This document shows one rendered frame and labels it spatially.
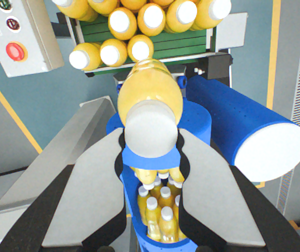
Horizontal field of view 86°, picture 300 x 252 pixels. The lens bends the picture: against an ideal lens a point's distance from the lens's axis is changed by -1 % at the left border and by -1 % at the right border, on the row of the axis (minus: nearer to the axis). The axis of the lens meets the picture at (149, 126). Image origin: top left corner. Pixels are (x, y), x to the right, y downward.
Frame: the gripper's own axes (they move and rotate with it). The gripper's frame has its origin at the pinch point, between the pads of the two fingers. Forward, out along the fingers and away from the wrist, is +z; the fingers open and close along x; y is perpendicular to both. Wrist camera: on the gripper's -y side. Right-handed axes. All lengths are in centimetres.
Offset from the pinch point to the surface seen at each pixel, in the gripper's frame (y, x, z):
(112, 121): 15.0, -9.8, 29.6
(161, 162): 17.4, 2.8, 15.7
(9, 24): -7.9, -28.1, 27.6
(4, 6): -10.9, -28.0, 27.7
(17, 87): 38, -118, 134
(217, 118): 28, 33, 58
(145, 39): -5.2, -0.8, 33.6
